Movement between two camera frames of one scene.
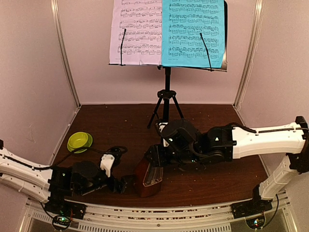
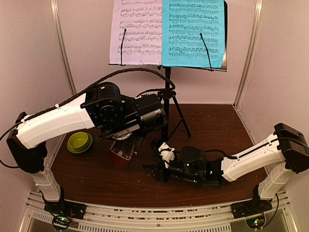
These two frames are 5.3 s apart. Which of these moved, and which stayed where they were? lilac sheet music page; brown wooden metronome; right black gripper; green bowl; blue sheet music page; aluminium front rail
Moved: brown wooden metronome; right black gripper
Stayed: lilac sheet music page; green bowl; blue sheet music page; aluminium front rail
